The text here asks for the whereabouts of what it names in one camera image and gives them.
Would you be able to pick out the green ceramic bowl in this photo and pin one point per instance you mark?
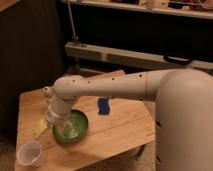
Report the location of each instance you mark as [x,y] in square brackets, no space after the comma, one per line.
[78,125]

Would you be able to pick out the blue sponge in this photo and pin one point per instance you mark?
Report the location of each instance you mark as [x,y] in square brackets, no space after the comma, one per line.
[103,106]

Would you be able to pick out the white toy figure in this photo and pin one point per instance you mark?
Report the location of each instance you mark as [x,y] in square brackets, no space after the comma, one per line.
[48,92]

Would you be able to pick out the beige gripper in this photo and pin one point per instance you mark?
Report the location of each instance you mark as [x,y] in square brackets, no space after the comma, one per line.
[54,119]

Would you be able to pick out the wooden table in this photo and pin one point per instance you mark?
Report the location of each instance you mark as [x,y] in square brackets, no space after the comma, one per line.
[128,125]

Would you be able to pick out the grey metal shelf beam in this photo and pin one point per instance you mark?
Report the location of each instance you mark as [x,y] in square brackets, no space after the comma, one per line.
[129,58]

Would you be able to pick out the upper wooden shelf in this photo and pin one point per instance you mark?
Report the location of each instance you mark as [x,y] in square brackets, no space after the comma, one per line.
[186,8]

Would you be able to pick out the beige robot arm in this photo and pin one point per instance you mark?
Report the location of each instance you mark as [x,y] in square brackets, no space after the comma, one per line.
[184,110]

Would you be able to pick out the metal pole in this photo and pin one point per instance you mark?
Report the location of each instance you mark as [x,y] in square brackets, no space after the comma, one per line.
[74,35]

